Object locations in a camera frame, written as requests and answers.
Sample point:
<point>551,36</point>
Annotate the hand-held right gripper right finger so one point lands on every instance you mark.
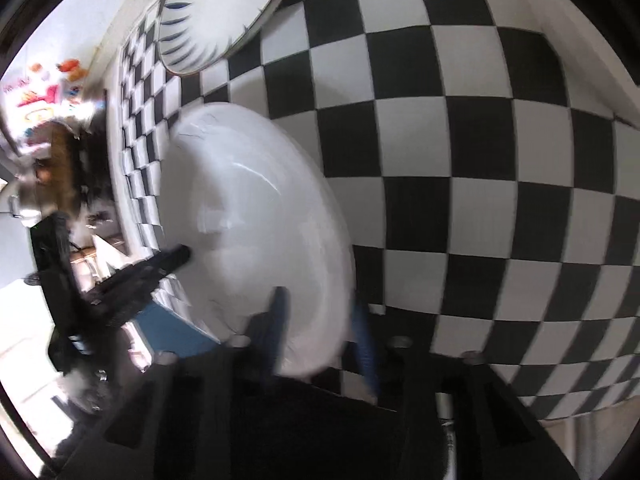
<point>364,350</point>

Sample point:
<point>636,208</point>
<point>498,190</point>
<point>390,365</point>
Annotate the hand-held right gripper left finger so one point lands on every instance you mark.
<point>279,320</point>

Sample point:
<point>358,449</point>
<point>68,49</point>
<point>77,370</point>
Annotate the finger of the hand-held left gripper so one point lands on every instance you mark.
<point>145,275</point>

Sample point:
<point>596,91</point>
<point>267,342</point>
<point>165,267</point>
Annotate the large white plate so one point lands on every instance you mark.
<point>250,200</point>

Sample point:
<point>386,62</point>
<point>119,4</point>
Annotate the blue leaf pattern plate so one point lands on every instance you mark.
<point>220,20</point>

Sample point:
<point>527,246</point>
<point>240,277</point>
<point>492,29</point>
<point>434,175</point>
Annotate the blue flat object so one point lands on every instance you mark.
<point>172,332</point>

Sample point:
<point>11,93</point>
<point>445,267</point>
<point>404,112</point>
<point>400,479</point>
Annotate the black white checkered mat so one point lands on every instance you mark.
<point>450,135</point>

